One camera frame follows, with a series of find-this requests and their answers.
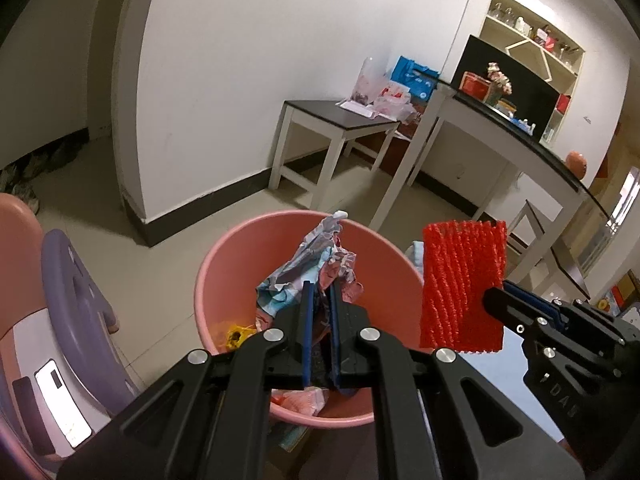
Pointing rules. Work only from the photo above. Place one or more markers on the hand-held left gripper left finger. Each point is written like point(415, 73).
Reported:
point(306, 330)

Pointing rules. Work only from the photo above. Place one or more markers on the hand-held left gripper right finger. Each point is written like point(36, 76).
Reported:
point(336, 335)

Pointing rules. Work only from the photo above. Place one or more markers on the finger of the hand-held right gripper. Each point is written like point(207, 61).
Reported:
point(510, 307)
point(530, 296)

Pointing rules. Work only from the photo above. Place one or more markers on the red foam net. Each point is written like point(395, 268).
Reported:
point(460, 285)

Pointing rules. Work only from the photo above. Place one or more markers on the printed paper wrapper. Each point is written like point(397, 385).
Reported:
point(295, 275)

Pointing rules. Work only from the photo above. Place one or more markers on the yellow snack wrapper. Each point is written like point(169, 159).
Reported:
point(239, 337)

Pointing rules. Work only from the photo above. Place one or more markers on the pink plastic bucket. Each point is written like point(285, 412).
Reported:
point(250, 260)

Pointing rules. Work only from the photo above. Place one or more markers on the white chair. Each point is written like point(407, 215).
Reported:
point(522, 225)

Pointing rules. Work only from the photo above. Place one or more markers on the pink plastic wrapper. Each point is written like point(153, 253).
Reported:
point(297, 401)

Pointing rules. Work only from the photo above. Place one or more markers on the red yellow box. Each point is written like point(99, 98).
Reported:
point(622, 292)

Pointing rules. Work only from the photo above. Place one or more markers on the orange round ornament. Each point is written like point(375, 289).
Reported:
point(576, 164)

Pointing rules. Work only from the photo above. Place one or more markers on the small blue toy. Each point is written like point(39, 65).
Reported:
point(524, 124)

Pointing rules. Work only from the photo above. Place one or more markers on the white table with black top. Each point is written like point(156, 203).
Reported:
point(480, 125)

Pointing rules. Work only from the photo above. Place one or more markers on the black television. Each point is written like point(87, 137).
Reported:
point(530, 90)

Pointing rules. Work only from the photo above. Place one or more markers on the red gift box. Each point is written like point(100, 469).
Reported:
point(475, 86)

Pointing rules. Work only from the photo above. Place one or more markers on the white bench with black top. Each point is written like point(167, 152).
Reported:
point(340, 115)

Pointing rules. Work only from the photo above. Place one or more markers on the white paper sheet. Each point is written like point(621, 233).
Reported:
point(356, 108)

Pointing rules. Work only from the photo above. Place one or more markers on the purple plastic stool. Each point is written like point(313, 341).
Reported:
point(75, 300)

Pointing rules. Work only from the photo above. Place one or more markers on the white red plastic bag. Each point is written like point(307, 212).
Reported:
point(395, 100)

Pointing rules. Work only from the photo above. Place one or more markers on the blue shopping bag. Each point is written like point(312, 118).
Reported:
point(415, 76)

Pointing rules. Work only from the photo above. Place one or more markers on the clear plastic bag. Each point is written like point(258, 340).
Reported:
point(367, 82)

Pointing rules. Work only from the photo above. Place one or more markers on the white lit phone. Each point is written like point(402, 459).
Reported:
point(62, 405)

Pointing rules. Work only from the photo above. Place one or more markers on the pile of shoes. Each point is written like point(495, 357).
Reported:
point(35, 175)

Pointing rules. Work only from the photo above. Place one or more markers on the cream wall shelf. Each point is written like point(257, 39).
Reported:
point(567, 67)

